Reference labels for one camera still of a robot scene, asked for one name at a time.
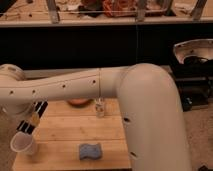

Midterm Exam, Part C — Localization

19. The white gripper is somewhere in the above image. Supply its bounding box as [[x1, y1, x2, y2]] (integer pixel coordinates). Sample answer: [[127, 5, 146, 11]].
[[2, 101, 48, 134]]

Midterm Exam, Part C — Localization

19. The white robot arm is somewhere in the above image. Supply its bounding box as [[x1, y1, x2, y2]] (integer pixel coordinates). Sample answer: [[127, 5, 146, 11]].
[[0, 63, 192, 171]]

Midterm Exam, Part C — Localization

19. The orange-brown bowl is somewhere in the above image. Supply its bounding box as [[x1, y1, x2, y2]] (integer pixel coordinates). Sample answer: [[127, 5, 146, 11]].
[[67, 99, 91, 107]]

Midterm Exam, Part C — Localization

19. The small clear glass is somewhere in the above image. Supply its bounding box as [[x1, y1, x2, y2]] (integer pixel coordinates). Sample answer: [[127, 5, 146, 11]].
[[95, 98, 105, 117]]

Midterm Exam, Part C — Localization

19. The blue wavy sponge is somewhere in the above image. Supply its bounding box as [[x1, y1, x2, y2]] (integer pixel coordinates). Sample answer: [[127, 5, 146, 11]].
[[79, 143, 102, 160]]

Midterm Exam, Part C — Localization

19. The orange object on shelf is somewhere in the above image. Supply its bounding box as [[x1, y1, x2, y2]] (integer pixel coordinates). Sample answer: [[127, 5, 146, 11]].
[[103, 0, 137, 17]]

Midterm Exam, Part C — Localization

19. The black stand under bowl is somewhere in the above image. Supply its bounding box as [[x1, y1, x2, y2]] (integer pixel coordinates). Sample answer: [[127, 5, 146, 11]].
[[171, 60, 213, 111]]

